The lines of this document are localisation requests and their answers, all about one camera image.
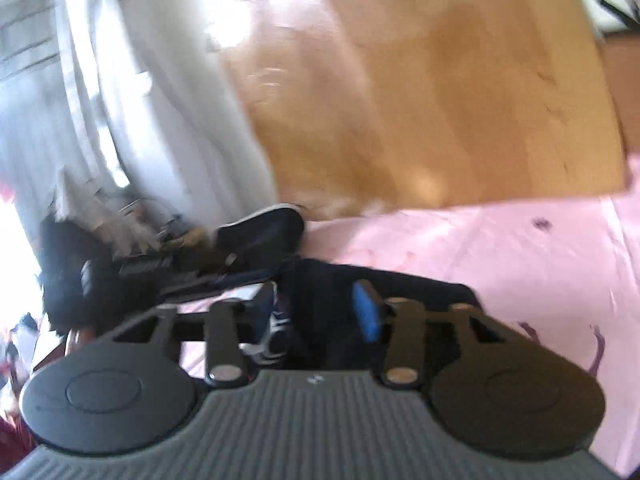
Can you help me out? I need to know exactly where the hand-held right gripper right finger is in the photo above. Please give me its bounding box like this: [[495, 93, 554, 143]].
[[352, 280, 516, 387]]

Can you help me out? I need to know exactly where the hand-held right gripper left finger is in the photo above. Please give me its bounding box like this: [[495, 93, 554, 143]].
[[107, 282, 278, 387]]

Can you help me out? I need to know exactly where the navy white striped cloth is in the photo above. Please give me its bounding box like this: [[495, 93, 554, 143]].
[[239, 285, 295, 367]]

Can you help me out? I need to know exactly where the small black knitted garment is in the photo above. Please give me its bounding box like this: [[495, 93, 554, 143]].
[[280, 257, 485, 372]]

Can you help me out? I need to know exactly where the dark shoe with white sole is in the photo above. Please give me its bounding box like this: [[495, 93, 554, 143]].
[[216, 203, 307, 263]]

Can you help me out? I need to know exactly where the pink printed bed sheet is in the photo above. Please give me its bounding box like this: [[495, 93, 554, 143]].
[[177, 152, 640, 478]]

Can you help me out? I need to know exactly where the white curtain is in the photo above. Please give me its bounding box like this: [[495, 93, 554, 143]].
[[50, 0, 281, 223]]

